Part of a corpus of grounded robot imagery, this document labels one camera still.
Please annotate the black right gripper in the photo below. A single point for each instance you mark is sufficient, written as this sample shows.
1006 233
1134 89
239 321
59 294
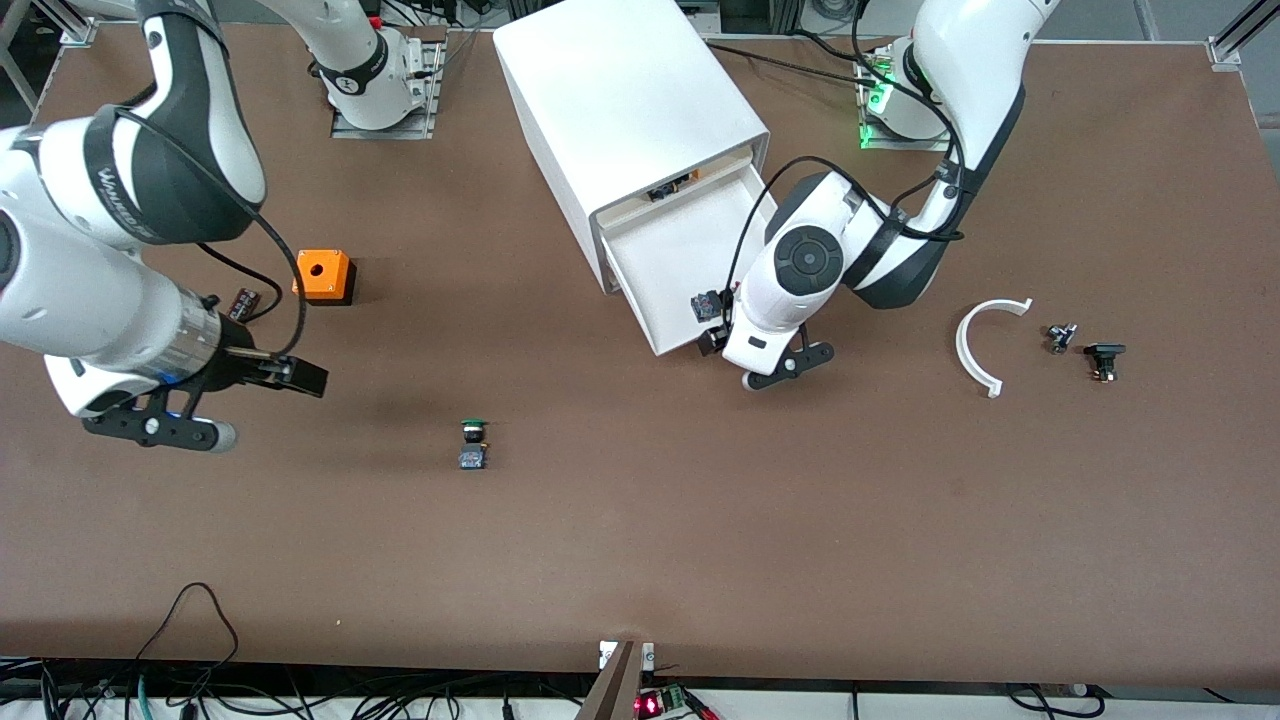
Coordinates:
240 364

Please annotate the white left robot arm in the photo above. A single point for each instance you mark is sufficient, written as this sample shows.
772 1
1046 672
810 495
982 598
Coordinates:
800 260

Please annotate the small black drawer component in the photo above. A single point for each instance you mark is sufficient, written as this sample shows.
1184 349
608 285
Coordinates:
670 187

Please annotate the small metal toggle switch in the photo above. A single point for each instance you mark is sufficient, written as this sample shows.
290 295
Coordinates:
1060 338

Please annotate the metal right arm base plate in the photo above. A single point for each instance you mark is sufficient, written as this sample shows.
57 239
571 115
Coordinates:
380 133

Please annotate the white curved plastic clip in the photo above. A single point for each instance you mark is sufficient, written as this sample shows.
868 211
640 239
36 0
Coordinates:
961 348

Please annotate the white plastic drawer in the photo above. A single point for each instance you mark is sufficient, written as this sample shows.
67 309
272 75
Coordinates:
715 175
680 260

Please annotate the green push button switch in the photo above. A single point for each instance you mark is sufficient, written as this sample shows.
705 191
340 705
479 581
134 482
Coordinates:
472 455

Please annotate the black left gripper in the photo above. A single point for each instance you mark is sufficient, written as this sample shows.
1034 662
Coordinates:
714 338

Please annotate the green circuit board red LED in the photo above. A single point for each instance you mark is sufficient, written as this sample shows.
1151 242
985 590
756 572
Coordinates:
650 705

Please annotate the orange button enclosure box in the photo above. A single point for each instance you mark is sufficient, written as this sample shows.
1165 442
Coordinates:
320 272

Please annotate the black square push button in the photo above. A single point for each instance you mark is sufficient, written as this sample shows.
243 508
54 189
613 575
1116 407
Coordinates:
1104 351

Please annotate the white drawer cabinet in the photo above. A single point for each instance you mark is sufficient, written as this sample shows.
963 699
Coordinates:
610 90

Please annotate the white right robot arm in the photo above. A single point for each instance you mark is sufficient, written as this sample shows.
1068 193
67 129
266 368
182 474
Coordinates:
60 290

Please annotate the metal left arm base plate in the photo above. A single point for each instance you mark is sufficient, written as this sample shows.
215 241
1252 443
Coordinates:
900 145

